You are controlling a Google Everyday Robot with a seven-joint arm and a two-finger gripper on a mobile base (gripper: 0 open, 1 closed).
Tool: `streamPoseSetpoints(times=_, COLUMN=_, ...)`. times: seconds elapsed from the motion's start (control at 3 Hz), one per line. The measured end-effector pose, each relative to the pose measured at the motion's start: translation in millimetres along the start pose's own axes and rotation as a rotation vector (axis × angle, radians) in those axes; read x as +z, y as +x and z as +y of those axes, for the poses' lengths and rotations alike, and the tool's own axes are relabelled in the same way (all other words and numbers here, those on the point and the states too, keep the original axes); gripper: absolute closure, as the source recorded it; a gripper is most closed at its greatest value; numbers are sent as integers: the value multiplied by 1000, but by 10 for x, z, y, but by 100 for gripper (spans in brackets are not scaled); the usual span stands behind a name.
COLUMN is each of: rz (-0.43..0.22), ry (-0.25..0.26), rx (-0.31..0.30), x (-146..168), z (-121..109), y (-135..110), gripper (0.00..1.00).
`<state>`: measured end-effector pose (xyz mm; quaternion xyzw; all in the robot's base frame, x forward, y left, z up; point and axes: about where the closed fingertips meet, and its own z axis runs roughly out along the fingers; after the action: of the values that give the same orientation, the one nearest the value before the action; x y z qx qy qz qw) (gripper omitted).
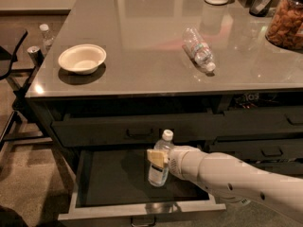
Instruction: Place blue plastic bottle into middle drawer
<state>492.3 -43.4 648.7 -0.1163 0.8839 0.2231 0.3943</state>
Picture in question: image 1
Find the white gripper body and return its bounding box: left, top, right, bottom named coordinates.
left=169, top=146, right=203, bottom=181

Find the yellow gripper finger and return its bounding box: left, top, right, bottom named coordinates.
left=147, top=149, right=169, bottom=168

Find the clear blue-label water bottle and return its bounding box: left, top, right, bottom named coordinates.
left=148, top=130, right=173, bottom=187

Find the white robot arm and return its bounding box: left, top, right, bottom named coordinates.
left=147, top=146, right=303, bottom=223

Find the dark top left drawer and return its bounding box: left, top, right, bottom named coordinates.
left=51, top=113, right=223, bottom=147

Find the dark drawer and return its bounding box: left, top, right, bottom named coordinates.
left=51, top=113, right=223, bottom=147
left=206, top=139, right=303, bottom=161
left=254, top=162, right=303, bottom=176
left=222, top=106, right=303, bottom=135

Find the open middle drawer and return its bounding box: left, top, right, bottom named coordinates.
left=59, top=146, right=225, bottom=227

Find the dark right middle drawer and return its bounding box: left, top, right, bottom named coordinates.
left=206, top=139, right=303, bottom=161

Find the dark right bottom drawer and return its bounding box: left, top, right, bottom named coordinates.
left=254, top=162, right=303, bottom=176

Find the dark top right drawer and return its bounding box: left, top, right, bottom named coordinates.
left=222, top=106, right=303, bottom=135

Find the crushed clear plastic bottle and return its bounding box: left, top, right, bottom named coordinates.
left=183, top=27, right=216, bottom=73

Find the small bottle on chair side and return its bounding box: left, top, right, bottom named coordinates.
left=39, top=24, right=54, bottom=51

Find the white paper bowl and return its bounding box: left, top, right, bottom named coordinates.
left=58, top=44, right=107, bottom=75

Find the dark chair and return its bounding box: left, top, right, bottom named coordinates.
left=0, top=27, right=47, bottom=148

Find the metal soda can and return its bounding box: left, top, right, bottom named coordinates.
left=27, top=45, right=45, bottom=67

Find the jar of snacks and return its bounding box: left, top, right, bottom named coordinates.
left=265, top=0, right=303, bottom=50

